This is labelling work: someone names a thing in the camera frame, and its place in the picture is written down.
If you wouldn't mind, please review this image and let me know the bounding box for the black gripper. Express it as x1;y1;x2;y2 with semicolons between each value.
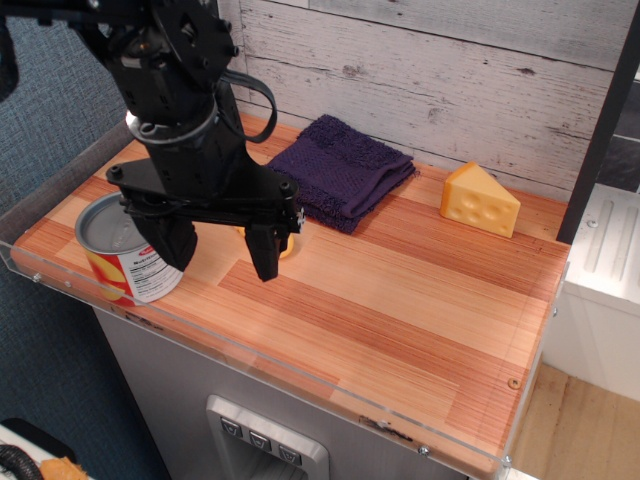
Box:
107;82;304;282

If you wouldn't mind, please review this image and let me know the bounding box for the tin can with label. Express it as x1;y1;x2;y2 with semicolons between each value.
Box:
75;193;183;306

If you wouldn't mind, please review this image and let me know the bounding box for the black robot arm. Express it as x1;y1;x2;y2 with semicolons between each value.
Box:
1;1;304;281

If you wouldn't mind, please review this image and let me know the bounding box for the purple folded towel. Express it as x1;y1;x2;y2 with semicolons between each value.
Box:
268;115;416;234

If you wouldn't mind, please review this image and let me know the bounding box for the grey cabinet with dispenser panel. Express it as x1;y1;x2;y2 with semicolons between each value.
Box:
96;310;463;479

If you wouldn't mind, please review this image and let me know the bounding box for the clear acrylic table guard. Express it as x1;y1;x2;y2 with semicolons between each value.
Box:
1;131;569;479

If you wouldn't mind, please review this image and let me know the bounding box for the yellow toy cheese wedge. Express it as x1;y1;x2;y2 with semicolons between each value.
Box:
440;162;521;238

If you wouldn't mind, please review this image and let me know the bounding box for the orange object bottom left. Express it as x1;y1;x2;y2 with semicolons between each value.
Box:
40;457;89;480

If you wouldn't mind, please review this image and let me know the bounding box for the white appliance at right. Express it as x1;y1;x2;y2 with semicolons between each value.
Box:
542;184;639;400

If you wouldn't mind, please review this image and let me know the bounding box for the toy knife yellow handle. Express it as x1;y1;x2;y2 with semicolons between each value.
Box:
234;226;296;260

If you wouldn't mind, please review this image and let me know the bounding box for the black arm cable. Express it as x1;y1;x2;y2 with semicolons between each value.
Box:
219;69;279;144

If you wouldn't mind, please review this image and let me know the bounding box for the black braided cable bottom left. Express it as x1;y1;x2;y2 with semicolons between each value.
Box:
0;444;42;480

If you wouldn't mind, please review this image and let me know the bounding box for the black vertical post right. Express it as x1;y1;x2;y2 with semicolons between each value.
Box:
556;2;639;245

